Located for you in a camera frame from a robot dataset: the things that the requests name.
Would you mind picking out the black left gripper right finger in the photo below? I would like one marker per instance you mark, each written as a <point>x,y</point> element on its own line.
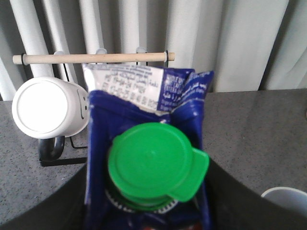
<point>233,206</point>

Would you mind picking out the white HOME mug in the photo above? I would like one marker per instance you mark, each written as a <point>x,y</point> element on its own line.
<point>289,198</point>

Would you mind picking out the Pascual whole milk carton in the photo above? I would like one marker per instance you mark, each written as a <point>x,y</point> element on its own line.
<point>146,167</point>

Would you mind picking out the white smiley face mug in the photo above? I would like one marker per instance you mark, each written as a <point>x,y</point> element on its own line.
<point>50,110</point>

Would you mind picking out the grey curtain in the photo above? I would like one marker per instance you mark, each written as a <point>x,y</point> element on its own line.
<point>249,44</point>

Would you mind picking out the black wire mug rack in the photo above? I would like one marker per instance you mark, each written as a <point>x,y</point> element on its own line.
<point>25,59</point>

